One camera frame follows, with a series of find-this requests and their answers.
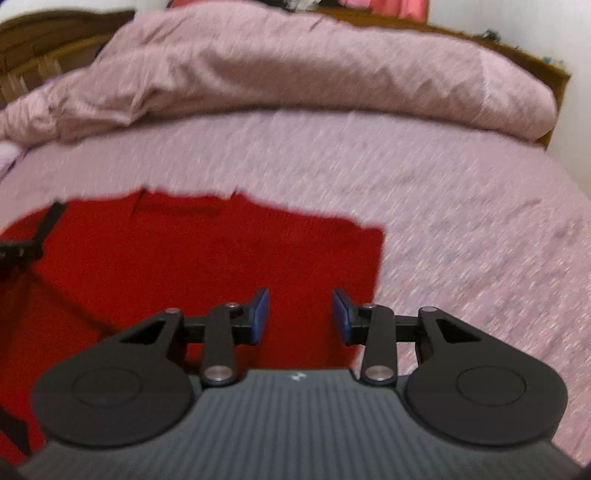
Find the red knit sweater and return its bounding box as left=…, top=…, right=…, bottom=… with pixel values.
left=1, top=190, right=385, bottom=449

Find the pink quilted duvet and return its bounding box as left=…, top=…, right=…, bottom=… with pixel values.
left=0, top=2, right=559, bottom=149

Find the pink floral bed sheet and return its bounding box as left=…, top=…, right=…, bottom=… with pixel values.
left=1, top=111, right=590, bottom=462

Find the floral pink curtain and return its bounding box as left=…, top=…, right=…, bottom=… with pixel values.
left=221, top=0, right=430, bottom=23

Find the wooden headboard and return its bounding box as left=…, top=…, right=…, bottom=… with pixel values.
left=0, top=6, right=573, bottom=151

